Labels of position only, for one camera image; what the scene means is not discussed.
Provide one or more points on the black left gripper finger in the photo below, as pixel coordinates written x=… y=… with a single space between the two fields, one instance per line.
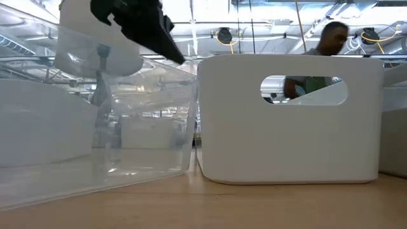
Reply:
x=162 y=41

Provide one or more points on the clear plastic basket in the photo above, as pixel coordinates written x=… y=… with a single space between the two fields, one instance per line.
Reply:
x=152 y=159
x=146 y=133

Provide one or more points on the white table lamp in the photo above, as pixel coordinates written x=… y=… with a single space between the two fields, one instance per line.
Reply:
x=82 y=47

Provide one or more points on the white plastic basket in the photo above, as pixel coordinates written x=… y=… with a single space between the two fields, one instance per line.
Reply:
x=238 y=143

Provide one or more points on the person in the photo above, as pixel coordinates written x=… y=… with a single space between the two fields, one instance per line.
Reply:
x=332 y=38

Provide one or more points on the grey plastic basket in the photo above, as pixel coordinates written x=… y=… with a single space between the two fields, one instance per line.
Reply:
x=394 y=143

